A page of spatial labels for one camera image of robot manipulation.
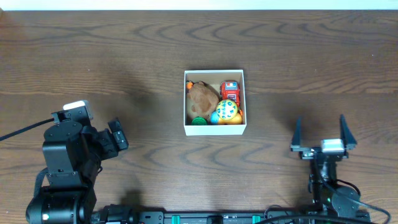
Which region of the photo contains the yellow blue patterned ball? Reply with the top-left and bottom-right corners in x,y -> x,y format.
216,100 -> 238,121

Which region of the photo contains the right black cable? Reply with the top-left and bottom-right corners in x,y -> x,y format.
312,160 -> 392,224

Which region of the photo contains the brown plush toy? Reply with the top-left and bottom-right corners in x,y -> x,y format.
187,82 -> 220,121

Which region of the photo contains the green knitted ball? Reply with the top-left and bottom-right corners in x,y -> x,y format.
191,116 -> 207,126

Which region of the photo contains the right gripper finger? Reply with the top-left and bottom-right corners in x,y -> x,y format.
340,114 -> 357,146
291,117 -> 302,148

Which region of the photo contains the yellow rubber duck toy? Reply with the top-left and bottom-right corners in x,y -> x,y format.
210,110 -> 243,125

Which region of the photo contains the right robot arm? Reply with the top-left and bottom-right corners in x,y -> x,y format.
290,115 -> 361,218

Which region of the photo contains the red toy fire truck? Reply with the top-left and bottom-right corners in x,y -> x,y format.
220,80 -> 240,106

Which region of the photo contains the white cardboard box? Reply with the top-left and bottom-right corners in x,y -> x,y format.
183,70 -> 247,136

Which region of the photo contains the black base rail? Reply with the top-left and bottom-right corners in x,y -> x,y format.
91,203 -> 371,224

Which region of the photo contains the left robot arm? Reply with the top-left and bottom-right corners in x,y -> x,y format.
26,100 -> 129,223

